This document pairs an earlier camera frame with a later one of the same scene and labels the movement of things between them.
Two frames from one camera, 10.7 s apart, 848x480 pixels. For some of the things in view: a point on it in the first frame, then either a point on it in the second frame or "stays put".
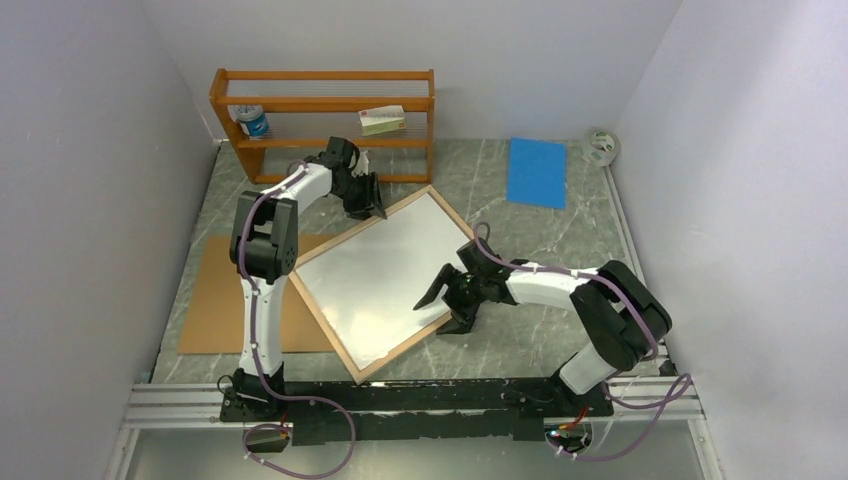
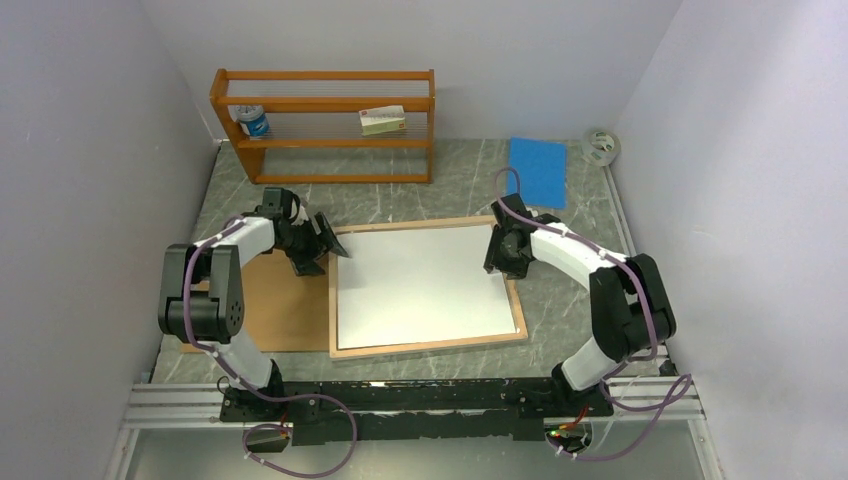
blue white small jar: (252, 117) stays put
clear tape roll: (601, 147) stays put
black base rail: (410, 413) stays put
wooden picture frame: (465, 231) to (334, 352)
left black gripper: (371, 204) to (322, 243)
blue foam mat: (537, 172) stays put
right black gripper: (462, 316) to (515, 270)
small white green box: (382, 120) stays put
